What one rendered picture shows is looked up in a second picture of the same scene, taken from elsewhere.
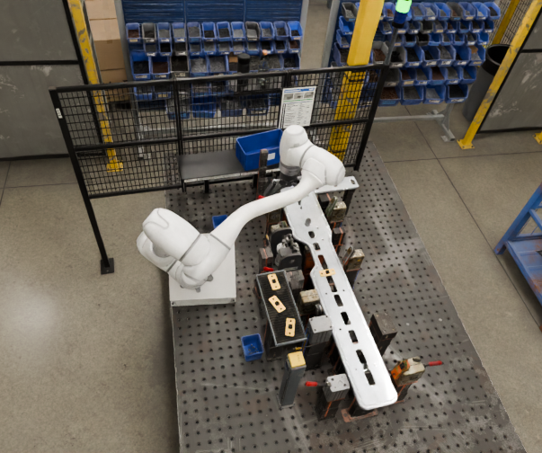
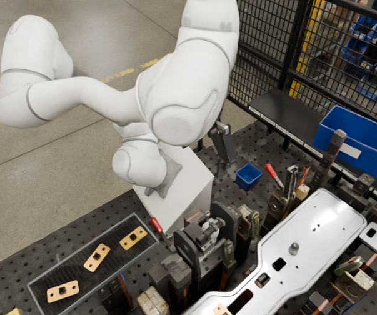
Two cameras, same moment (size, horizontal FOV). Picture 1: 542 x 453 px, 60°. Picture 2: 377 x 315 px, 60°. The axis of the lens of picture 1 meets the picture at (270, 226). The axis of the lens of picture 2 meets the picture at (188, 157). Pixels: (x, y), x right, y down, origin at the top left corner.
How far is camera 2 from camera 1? 1.64 m
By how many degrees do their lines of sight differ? 44
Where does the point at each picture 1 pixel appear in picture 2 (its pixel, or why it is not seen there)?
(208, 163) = (290, 112)
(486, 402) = not seen: outside the picture
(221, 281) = (167, 207)
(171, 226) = (14, 35)
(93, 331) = not seen: hidden behind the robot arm
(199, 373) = (68, 246)
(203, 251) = (9, 87)
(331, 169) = (156, 89)
